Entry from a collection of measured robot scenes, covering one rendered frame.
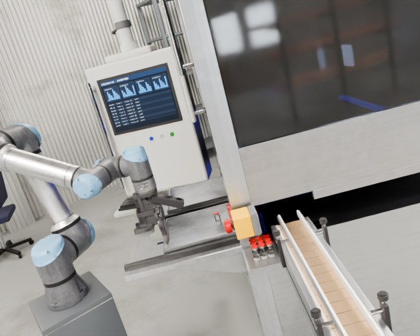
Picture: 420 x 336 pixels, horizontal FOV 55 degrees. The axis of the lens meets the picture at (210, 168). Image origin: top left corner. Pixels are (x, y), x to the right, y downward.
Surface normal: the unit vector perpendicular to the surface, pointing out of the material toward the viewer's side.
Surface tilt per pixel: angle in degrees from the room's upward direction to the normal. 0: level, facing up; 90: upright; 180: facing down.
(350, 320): 0
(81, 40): 90
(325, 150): 90
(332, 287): 0
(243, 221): 90
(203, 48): 90
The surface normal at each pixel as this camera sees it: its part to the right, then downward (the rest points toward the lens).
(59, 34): 0.56, 0.11
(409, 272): 0.06, 0.29
